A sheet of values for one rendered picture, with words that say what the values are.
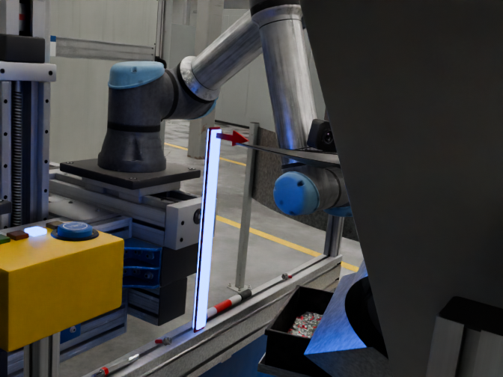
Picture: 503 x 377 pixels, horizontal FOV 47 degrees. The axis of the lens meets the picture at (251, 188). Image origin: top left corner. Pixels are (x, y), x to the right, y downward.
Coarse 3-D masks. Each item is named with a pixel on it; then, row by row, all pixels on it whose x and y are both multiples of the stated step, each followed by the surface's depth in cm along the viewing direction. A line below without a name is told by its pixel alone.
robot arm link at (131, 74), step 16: (128, 64) 124; (144, 64) 124; (160, 64) 126; (112, 80) 123; (128, 80) 121; (144, 80) 122; (160, 80) 125; (112, 96) 124; (128, 96) 122; (144, 96) 123; (160, 96) 126; (176, 96) 129; (112, 112) 124; (128, 112) 123; (144, 112) 124; (160, 112) 128
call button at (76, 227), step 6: (72, 222) 71; (78, 222) 71; (60, 228) 68; (66, 228) 68; (72, 228) 68; (78, 228) 69; (84, 228) 69; (90, 228) 69; (60, 234) 68; (66, 234) 68; (72, 234) 68; (78, 234) 68; (84, 234) 68; (90, 234) 69
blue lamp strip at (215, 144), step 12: (216, 144) 88; (216, 156) 88; (216, 168) 89; (216, 180) 90; (204, 228) 90; (204, 240) 90; (204, 252) 91; (204, 264) 91; (204, 276) 92; (204, 288) 93; (204, 300) 93; (204, 312) 94; (204, 324) 95
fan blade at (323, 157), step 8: (240, 144) 74; (248, 144) 74; (272, 152) 72; (280, 152) 72; (288, 152) 73; (296, 152) 74; (304, 152) 76; (312, 152) 77; (320, 152) 77; (328, 152) 78; (336, 152) 77; (296, 160) 89; (304, 160) 88; (312, 160) 71; (320, 160) 70; (328, 160) 71; (336, 160) 71
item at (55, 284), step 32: (0, 256) 60; (32, 256) 61; (64, 256) 63; (96, 256) 66; (0, 288) 58; (32, 288) 60; (64, 288) 63; (96, 288) 67; (0, 320) 59; (32, 320) 60; (64, 320) 64
